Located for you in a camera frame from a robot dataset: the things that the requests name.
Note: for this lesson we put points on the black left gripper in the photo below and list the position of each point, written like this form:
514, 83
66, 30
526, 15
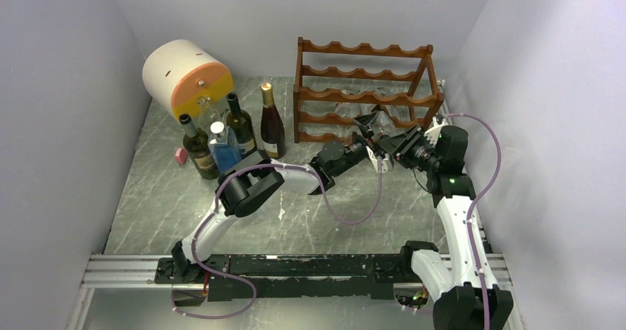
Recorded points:
365, 142

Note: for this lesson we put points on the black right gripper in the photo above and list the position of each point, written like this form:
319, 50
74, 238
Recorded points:
401, 145

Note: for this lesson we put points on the gold foil wine bottle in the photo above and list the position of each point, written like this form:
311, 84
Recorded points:
272, 128

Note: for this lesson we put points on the dark green wine bottle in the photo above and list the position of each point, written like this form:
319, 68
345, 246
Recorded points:
241, 123

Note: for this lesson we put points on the blue label clear bottle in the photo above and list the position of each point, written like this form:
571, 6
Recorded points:
224, 146

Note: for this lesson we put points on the clear glass bottle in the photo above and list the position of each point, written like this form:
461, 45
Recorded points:
208, 113

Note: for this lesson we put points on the dark bottle brown label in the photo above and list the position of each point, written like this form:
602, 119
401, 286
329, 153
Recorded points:
195, 142

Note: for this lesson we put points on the clear bottle gold label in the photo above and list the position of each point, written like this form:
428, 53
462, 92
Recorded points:
383, 116

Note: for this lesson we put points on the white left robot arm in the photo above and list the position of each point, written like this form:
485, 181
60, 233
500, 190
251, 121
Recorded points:
246, 187

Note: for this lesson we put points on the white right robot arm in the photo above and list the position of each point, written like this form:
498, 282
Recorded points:
465, 294

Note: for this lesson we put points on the brown wooden wine rack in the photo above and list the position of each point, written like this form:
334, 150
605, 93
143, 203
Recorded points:
423, 99

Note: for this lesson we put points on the small pink block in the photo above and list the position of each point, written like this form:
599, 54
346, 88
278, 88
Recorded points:
181, 156

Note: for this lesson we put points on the white orange yellow cylinder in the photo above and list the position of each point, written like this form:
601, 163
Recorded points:
179, 72

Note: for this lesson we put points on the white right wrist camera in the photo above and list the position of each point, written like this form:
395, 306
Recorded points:
433, 133

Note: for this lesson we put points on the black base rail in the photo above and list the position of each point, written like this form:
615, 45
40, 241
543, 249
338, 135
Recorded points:
376, 276

